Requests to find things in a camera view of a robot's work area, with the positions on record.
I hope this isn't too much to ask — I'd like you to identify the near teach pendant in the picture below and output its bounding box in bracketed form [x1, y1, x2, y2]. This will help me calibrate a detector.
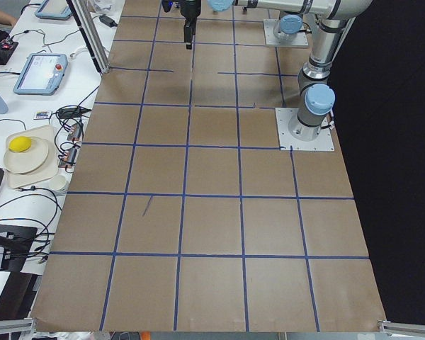
[13, 53, 68, 96]

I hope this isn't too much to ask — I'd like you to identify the black power adapter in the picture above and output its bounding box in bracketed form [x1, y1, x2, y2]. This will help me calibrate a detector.
[98, 14, 118, 28]

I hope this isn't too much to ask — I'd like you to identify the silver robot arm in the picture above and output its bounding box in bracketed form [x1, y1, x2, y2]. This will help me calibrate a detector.
[273, 11, 309, 41]
[193, 1, 371, 109]

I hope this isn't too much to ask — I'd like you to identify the aluminium frame post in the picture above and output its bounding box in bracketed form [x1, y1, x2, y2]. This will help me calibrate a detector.
[66, 0, 109, 74]

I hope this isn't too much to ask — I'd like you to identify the far teach pendant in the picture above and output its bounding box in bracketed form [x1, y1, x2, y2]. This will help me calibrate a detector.
[35, 0, 72, 21]

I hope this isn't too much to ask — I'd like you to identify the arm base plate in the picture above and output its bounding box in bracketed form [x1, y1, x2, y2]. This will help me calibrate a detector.
[275, 108, 334, 152]
[263, 15, 308, 48]

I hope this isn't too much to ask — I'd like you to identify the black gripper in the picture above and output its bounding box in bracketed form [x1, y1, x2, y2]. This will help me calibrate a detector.
[179, 0, 201, 49]

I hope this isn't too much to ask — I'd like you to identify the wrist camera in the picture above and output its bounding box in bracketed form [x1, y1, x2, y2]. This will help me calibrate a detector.
[161, 0, 179, 13]

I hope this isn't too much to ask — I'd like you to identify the yellow lemon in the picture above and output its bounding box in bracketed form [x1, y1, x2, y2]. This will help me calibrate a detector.
[8, 136, 32, 153]

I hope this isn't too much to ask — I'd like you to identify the beige plate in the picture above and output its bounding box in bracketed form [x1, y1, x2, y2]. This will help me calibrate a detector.
[4, 137, 49, 174]

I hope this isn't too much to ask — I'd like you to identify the beige tray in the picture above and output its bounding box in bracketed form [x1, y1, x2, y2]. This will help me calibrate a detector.
[4, 125, 58, 189]

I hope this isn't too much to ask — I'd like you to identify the teach pendant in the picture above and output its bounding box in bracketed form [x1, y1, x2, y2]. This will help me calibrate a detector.
[13, 53, 68, 96]
[35, 0, 72, 21]

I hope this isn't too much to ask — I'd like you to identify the white paper cup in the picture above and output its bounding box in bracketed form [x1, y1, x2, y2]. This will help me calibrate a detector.
[49, 174, 69, 196]

